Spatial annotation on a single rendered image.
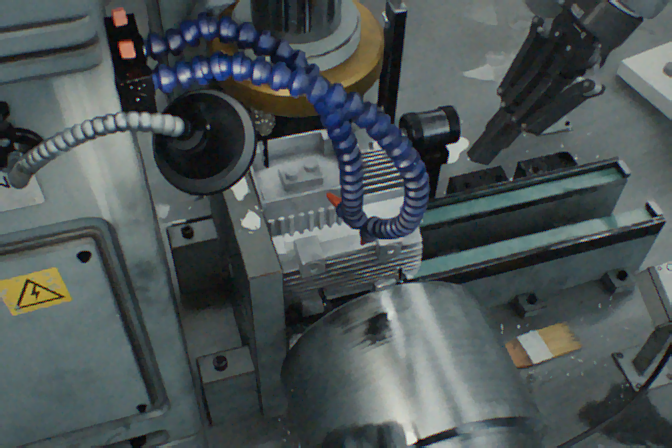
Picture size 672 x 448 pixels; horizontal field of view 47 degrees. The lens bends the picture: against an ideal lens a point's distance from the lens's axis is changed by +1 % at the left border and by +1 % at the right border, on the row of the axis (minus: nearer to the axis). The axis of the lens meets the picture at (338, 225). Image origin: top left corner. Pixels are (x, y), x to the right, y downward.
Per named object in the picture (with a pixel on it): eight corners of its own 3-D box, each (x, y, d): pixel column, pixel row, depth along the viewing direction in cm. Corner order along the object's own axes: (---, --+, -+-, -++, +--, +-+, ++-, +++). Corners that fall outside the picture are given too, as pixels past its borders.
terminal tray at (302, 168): (264, 243, 94) (261, 205, 88) (245, 182, 100) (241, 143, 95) (357, 222, 97) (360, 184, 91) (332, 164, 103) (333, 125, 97)
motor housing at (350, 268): (277, 336, 103) (271, 251, 89) (245, 231, 115) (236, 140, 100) (415, 301, 108) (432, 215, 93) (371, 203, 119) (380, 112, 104)
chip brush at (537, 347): (464, 391, 112) (465, 389, 112) (448, 363, 115) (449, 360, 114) (583, 347, 118) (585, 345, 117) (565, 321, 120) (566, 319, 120)
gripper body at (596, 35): (573, -38, 80) (516, 34, 85) (615, 9, 75) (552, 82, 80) (617, -16, 84) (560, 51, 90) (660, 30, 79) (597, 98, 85)
